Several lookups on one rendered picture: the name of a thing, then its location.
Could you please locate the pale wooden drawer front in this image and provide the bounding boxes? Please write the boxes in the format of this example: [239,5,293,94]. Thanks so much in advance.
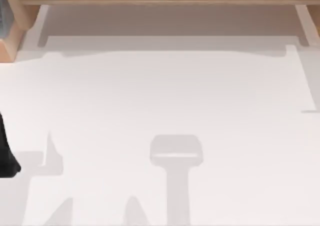
[0,0,29,63]

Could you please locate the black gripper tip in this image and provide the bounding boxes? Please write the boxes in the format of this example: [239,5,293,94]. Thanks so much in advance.
[0,112,22,179]

